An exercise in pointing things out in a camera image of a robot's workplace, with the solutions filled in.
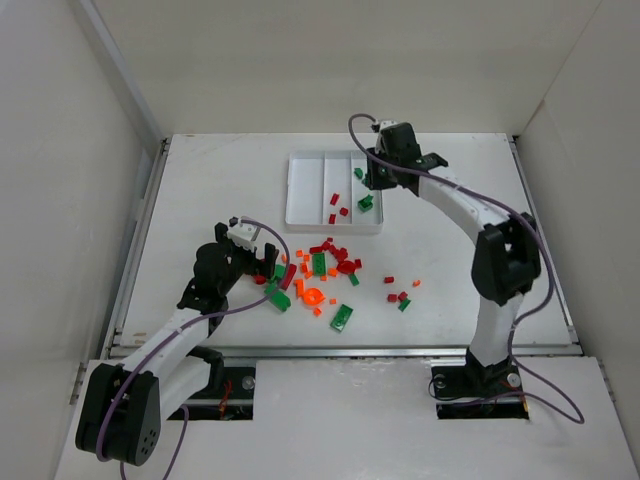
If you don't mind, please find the small green slope lego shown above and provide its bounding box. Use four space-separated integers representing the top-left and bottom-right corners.
398 298 411 312

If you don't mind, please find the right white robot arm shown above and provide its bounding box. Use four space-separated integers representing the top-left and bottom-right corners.
366 120 541 398

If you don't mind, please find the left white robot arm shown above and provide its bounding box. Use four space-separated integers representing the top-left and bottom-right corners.
75 217 289 466

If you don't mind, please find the dark red brick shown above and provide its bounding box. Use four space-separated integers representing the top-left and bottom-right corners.
280 263 297 291

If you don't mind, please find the green red long lego assembly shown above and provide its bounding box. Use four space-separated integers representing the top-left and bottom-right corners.
252 274 271 285

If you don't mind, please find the green square lego in tray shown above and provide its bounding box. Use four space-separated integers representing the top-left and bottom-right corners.
357 195 374 213

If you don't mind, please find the green arch lego brick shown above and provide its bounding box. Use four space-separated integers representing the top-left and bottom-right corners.
265 284 292 312

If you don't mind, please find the green 2x3 lego plate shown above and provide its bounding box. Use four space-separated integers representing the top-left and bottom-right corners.
311 252 327 277

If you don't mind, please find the white three-compartment tray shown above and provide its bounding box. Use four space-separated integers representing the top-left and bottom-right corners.
285 150 384 235

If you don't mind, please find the orange round lego piece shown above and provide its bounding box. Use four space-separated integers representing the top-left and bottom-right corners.
294 279 326 307

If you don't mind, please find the red round dome lego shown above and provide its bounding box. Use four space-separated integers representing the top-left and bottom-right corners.
336 260 357 275

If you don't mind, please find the green flat plate lego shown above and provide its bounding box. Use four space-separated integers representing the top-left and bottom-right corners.
330 304 353 332

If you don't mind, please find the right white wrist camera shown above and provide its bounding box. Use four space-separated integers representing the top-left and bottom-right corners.
371 119 398 133

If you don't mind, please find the aluminium rail front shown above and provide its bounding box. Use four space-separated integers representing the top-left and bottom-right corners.
213 344 583 359

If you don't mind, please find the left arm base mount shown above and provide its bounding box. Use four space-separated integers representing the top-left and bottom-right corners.
186 365 257 421

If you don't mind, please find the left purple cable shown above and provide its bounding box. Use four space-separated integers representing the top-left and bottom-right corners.
95 215 291 480

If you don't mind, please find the purple cable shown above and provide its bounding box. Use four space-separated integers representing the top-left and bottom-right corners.
95 215 291 480
348 113 586 425

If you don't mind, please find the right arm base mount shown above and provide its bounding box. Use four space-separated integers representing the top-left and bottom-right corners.
429 365 529 420

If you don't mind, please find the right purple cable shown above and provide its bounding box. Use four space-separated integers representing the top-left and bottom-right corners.
348 113 586 425

